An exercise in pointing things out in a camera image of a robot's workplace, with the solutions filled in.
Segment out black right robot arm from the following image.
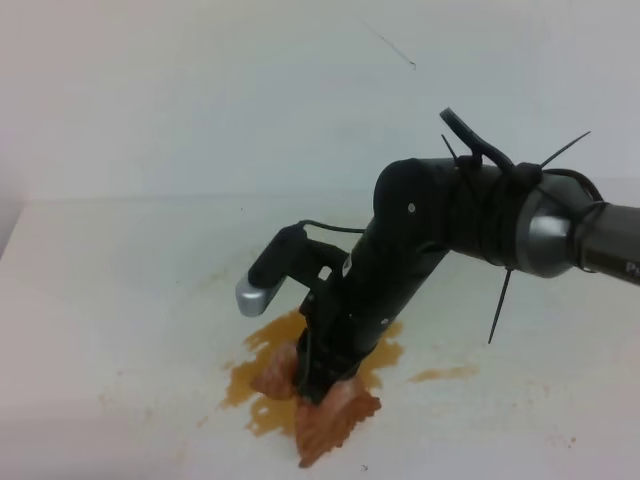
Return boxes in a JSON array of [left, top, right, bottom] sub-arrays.
[[295, 159, 639, 403]]

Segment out brown coffee stain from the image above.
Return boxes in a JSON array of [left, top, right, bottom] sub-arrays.
[[197, 308, 481, 436]]

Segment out black zip tie upper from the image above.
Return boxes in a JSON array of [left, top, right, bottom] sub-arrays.
[[441, 130, 592, 169]]

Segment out orange stained rag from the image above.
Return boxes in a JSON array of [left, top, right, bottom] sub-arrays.
[[251, 343, 381, 468]]

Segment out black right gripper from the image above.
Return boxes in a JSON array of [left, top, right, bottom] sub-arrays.
[[297, 239, 400, 403]]

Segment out black camera cable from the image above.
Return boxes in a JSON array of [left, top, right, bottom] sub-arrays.
[[299, 219, 367, 235]]

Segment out black zip tie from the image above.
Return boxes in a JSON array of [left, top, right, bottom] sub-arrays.
[[487, 268, 513, 344], [441, 130, 592, 169]]

